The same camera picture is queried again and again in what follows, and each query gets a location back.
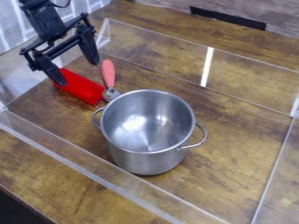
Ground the silver steel pot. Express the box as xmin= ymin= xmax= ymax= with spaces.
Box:
xmin=91 ymin=89 xmax=207 ymax=176

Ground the spatula with pink handle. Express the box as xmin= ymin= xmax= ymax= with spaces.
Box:
xmin=101 ymin=59 xmax=120 ymax=102

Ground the black cable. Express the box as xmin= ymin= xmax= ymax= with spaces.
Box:
xmin=51 ymin=0 xmax=73 ymax=9

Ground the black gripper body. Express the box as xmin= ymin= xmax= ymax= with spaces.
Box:
xmin=19 ymin=0 xmax=96 ymax=71

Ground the black strip on table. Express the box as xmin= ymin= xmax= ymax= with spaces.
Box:
xmin=189 ymin=6 xmax=267 ymax=31

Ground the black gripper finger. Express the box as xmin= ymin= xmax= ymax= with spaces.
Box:
xmin=35 ymin=54 xmax=67 ymax=86
xmin=76 ymin=24 xmax=99 ymax=65

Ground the clear acrylic enclosure wall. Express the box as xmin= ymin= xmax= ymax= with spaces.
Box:
xmin=0 ymin=18 xmax=299 ymax=224

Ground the red rectangular block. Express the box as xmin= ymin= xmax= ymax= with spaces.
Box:
xmin=53 ymin=68 xmax=105 ymax=106

